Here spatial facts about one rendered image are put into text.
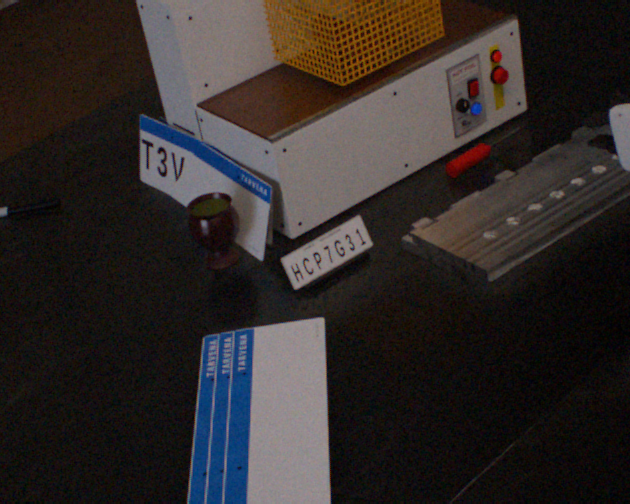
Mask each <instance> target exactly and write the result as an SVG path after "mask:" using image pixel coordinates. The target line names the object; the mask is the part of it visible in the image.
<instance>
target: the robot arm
mask: <svg viewBox="0 0 630 504"><path fill-rule="evenodd" d="M582 125H583V126H592V127H602V126H603V125H611V128H612V133H613V135H602V134H600V135H598V136H596V137H594V138H593V139H590V140H588V141H587V147H596V148H597V149H601V150H608V151H609V153H611V154H615V155H616V156H617V157H619V159H620V162H621V164H622V166H623V167H624V169H626V170H628V172H629V173H630V98H629V97H628V96H626V95H624V94H623V93H621V92H618V91H617V92H615V93H613V94H611V98H610V107H609V108H608V109H607V111H606V112H593V113H590V114H589V115H588V117H587V119H585V120H584V121H582Z"/></svg>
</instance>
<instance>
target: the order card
mask: <svg viewBox="0 0 630 504"><path fill-rule="evenodd" d="M372 246H373V243H372V241H371V238H370V236H369V233H368V231H367V229H365V227H364V224H363V221H362V219H361V217H360V216H357V217H355V218H352V219H351V220H349V221H347V222H345V223H343V224H342V225H339V227H337V228H335V229H333V230H332V231H330V232H327V233H325V234H324V235H322V236H320V237H318V238H316V240H314V241H312V242H310V243H308V244H306V245H305V246H303V247H300V248H298V249H297V250H295V251H293V253H291V254H288V255H287V256H285V257H283V258H281V261H282V263H283V266H284V268H285V271H286V273H287V275H288V277H290V280H291V282H292V285H293V287H294V289H298V288H300V287H301V286H304V285H306V284H308V283H309V282H311V281H313V280H316V279H317V277H319V276H321V275H323V274H324V273H326V272H329V271H330V270H332V269H334V268H336V267H337V266H339V264H342V263H344V262H345V261H347V260H349V259H351V258H352V257H355V256H357V255H359V254H360V253H362V251H364V250H365V249H368V248H370V247H372Z"/></svg>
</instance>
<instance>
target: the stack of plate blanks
mask: <svg viewBox="0 0 630 504"><path fill-rule="evenodd" d="M218 335H219V334H217V335H210V336H205V337H204V338H203V349H202V360H201V372H200V383H198V393H197V405H196V416H195V428H194V439H193V450H192V461H191V472H190V483H189V495H188V504H205V494H206V480H207V467H208V453H209V440H210V427H212V413H213V400H214V387H215V373H216V360H217V346H218Z"/></svg>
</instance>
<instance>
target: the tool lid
mask: <svg viewBox="0 0 630 504"><path fill-rule="evenodd" d="M594 128H595V130H594V131H592V133H589V134H588V135H586V136H583V135H580V136H578V137H575V138H574V139H572V140H570V141H569V142H567V143H565V144H562V145H560V144H556V145H555V147H553V148H551V149H548V150H547V151H545V152H543V153H542V154H540V155H538V156H535V157H534V158H532V161H535V162H533V163H531V164H529V165H528V166H526V167H524V168H521V169H520V170H518V175H517V176H516V177H514V178H512V179H511V180H508V181H506V180H502V181H500V182H498V183H495V184H494V185H492V187H490V188H488V189H487V190H485V191H482V192H481V193H480V192H479V191H476V192H474V193H473V194H471V195H468V196H466V197H465V198H463V199H461V201H459V202H458V203H455V204H453V205H452V206H450V209H451V208H452V209H451V210H449V211H448V212H446V214H444V215H441V216H440V217H438V218H436V223H434V224H432V225H431V227H428V228H426V229H425V230H423V229H421V228H420V229H418V230H415V231H414V232H412V233H411V234H412V242H413V243H415V244H418V245H420V246H422V247H424V248H426V249H428V250H431V251H433V253H435V254H437V255H439V256H441V257H444V258H446V259H448V260H450V261H452V262H454V263H457V264H459V266H461V267H463V268H465V269H467V270H468V271H471V272H473V273H475V274H477V275H479V276H481V277H484V279H486V280H490V279H492V277H493V276H496V275H497V274H499V273H501V272H502V271H504V270H506V269H507V268H510V267H511V266H513V264H515V263H516V262H518V261H519V260H521V259H524V258H525V257H527V256H528V255H530V254H532V253H533V251H536V250H537V249H539V248H541V247H542V246H544V245H546V244H547V243H550V242H551V241H553V240H555V239H556V237H558V236H559V235H561V234H564V233H565V232H567V231H568V230H570V229H572V228H573V227H575V226H577V224H579V223H581V222H582V221H584V220H586V219H587V218H590V217H591V216H593V215H595V214H596V213H598V211H599V210H601V209H604V208H605V207H607V206H608V205H610V204H612V203H613V202H615V201H616V200H619V199H621V197H622V196H624V195H626V194H627V193H629V192H630V173H629V172H628V170H626V169H624V167H623V166H622V164H621V162H620V161H616V160H614V159H616V157H617V156H616V155H615V154H611V153H609V151H608V150H601V149H597V148H596V147H587V141H588V140H590V139H593V138H594V137H596V136H598V135H600V134H602V135H613V133H612V128H611V126H609V125H603V126H602V127H594ZM597 169H602V170H605V171H602V173H594V170H597ZM574 182H583V184H580V186H574V184H572V183H574ZM553 195H563V196H561V197H558V198H554V197H552V196H553ZM536 207H538V208H541V209H540V210H537V211H531V210H530V209H531V208H536ZM510 221H519V222H518V223H516V224H508V222H510ZM489 234H495V235H497V236H495V237H492V238H487V237H485V236H486V235H489Z"/></svg>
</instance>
